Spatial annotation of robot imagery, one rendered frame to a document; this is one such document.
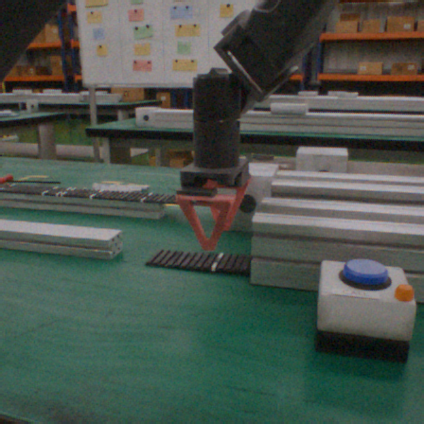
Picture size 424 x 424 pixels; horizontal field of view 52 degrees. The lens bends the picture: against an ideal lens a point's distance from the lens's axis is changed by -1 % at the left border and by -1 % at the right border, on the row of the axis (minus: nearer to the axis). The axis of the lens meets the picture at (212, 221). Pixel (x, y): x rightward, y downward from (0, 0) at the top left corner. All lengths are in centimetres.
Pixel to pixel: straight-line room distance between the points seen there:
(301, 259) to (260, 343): 13
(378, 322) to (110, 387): 23
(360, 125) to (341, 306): 173
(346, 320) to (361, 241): 13
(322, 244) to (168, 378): 23
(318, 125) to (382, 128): 28
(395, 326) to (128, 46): 353
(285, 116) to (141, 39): 191
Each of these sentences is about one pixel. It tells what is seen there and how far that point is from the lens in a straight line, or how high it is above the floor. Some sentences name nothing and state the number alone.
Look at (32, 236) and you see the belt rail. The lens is 67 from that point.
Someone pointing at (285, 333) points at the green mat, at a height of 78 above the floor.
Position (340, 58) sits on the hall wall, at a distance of 1102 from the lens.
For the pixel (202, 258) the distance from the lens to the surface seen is 59.
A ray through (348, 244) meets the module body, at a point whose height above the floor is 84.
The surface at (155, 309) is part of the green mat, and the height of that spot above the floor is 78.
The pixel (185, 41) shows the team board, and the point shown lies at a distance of 359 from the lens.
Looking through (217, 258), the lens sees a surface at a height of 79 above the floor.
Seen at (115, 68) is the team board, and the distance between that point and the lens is 385.
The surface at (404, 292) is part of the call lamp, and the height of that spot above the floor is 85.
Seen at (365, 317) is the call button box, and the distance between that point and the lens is 41.
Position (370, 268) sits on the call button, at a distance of 42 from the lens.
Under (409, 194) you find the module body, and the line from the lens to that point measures 69.
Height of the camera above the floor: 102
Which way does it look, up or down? 18 degrees down
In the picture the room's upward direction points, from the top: straight up
